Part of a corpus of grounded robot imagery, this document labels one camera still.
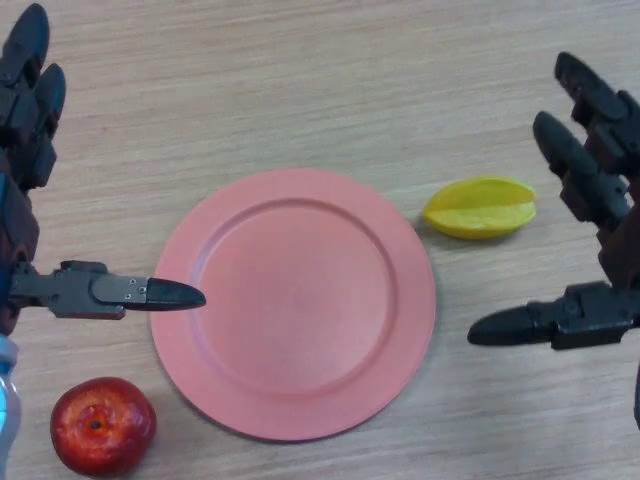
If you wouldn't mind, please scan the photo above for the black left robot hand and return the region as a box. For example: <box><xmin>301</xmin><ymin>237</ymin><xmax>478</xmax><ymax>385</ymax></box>
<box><xmin>0</xmin><ymin>2</ymin><xmax>207</xmax><ymax>337</ymax></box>

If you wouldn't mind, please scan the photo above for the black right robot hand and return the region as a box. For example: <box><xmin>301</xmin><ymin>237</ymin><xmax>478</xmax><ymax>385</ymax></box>
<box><xmin>466</xmin><ymin>51</ymin><xmax>640</xmax><ymax>352</ymax></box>

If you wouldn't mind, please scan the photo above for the yellow starfruit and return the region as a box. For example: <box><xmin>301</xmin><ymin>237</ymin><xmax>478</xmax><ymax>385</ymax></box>
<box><xmin>422</xmin><ymin>174</ymin><xmax>538</xmax><ymax>242</ymax></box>

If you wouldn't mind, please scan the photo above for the round pink plate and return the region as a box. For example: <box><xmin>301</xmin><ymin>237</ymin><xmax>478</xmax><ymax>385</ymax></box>
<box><xmin>149</xmin><ymin>168</ymin><xmax>437</xmax><ymax>443</ymax></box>

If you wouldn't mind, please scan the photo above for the red apple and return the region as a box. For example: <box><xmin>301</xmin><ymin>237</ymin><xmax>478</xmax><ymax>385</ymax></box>
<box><xmin>49</xmin><ymin>376</ymin><xmax>158</xmax><ymax>477</ymax></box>

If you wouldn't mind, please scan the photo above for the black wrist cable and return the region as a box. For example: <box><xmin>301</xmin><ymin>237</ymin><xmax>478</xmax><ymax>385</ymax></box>
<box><xmin>631</xmin><ymin>359</ymin><xmax>640</xmax><ymax>432</ymax></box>

